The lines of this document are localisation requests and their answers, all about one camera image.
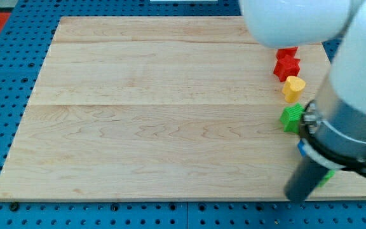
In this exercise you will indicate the green ridged block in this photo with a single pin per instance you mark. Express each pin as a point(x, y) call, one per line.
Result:
point(290, 118)

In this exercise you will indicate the green block under arm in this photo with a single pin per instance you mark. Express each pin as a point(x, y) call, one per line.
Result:
point(326, 178)

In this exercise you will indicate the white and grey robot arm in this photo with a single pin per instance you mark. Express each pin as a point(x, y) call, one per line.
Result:
point(333, 126)

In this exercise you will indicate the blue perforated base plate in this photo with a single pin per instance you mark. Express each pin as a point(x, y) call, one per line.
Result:
point(24, 42)

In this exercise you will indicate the yellow heart block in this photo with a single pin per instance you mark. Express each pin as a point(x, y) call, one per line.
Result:
point(293, 88)

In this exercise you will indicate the light wooden board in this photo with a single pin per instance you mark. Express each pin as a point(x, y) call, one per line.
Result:
point(148, 109)

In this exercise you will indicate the black cylindrical pointer tool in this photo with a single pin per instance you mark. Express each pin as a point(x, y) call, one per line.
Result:
point(304, 180)

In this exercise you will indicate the red block behind star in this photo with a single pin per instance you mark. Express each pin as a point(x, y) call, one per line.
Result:
point(282, 52)

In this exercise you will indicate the blue block under arm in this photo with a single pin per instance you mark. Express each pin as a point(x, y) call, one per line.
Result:
point(300, 146)

